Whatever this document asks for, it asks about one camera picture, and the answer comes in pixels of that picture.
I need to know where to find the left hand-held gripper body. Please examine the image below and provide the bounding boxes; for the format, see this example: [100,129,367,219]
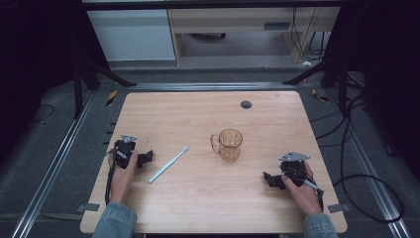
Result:
[106,133,144,170]

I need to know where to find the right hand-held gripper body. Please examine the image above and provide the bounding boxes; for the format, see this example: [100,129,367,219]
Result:
[277,151,312,188]

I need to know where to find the person's left hand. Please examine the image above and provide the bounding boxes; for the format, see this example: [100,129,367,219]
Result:
[108,151,140,204]

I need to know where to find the person's right hand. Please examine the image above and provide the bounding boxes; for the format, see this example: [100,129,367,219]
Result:
[280,161,324,218]

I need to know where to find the light blue toothbrush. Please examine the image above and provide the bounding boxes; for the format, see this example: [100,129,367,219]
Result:
[147,145,190,184]

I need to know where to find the yellow black hazard tape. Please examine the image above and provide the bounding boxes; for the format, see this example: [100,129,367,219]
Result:
[311,87,330,103]
[105,89,119,107]

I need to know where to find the amber glass mug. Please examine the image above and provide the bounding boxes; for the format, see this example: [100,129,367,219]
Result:
[209,128,245,163]

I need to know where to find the grey tape piece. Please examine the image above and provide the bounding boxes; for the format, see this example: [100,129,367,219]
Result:
[76,202,101,213]
[327,202,351,214]

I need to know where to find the black metal stand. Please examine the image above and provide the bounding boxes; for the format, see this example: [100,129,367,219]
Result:
[72,56,138,121]
[282,58,368,117]

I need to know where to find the white cabinet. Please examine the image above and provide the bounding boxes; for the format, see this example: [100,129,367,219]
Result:
[86,8,176,62]

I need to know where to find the light wooden desk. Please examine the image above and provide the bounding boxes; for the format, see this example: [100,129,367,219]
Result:
[167,6,342,65]

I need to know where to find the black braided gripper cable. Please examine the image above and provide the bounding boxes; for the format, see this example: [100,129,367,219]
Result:
[104,161,119,206]

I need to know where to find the metal floor rail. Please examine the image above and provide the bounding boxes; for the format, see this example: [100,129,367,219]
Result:
[11,88,97,238]
[325,88,414,238]

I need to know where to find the black floor cable loop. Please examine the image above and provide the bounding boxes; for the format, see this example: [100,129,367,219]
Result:
[310,93,406,224]

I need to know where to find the thin black floor cable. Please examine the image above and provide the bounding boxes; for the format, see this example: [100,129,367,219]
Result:
[28,103,55,125]

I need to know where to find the black hanging desk cables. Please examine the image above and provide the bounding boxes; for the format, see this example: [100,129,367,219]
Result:
[290,6,333,63]

